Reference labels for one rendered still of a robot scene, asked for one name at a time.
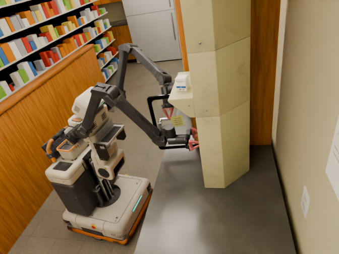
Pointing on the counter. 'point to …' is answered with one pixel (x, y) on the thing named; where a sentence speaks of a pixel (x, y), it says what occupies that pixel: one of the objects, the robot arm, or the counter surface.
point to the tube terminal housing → (222, 111)
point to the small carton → (182, 82)
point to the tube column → (214, 23)
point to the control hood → (183, 99)
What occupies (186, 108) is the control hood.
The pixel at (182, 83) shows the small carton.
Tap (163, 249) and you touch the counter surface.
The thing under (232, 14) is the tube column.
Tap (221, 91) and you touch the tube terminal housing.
